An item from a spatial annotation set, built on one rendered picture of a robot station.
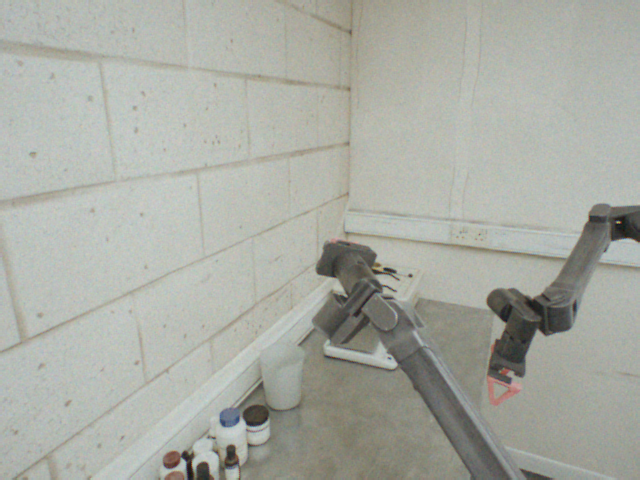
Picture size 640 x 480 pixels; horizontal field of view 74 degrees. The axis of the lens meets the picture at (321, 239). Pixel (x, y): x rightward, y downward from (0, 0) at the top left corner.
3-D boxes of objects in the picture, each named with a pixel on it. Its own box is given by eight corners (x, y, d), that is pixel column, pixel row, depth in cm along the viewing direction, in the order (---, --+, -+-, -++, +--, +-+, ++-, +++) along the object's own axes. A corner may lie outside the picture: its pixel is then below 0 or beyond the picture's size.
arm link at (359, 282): (392, 291, 68) (367, 275, 65) (364, 323, 69) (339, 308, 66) (376, 271, 74) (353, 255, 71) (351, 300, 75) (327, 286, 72)
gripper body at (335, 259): (362, 279, 81) (375, 300, 75) (313, 269, 78) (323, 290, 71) (374, 249, 79) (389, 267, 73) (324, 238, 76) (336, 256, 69)
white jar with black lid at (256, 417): (242, 429, 113) (240, 407, 111) (267, 424, 115) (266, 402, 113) (245, 448, 107) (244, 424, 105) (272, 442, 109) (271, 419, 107)
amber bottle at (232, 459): (227, 470, 100) (225, 441, 98) (242, 471, 100) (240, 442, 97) (223, 483, 97) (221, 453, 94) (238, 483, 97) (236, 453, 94)
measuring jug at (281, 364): (272, 375, 136) (271, 333, 132) (311, 379, 134) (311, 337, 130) (253, 413, 119) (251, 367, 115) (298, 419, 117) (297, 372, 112)
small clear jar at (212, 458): (225, 477, 98) (223, 454, 96) (211, 498, 93) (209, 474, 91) (204, 471, 100) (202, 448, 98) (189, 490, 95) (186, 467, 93)
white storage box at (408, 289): (423, 298, 193) (425, 268, 189) (404, 335, 160) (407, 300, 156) (359, 287, 205) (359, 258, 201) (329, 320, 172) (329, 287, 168)
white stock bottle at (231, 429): (214, 453, 105) (210, 409, 101) (242, 443, 108) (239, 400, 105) (222, 474, 99) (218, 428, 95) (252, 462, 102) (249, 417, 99)
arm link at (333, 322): (417, 317, 70) (401, 318, 62) (372, 368, 72) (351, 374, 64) (366, 269, 75) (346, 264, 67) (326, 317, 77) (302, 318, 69)
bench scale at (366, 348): (395, 372, 138) (396, 359, 137) (321, 356, 148) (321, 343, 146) (406, 344, 155) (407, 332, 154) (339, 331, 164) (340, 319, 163)
